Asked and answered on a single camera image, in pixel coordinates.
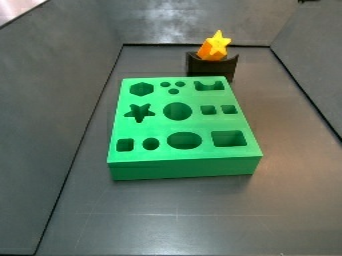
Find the yellow star prism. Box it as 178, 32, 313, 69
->
196, 30, 231, 61

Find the green foam shape board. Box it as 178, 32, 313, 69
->
107, 76, 263, 180

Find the black curved fixture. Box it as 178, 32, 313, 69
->
186, 52, 239, 82

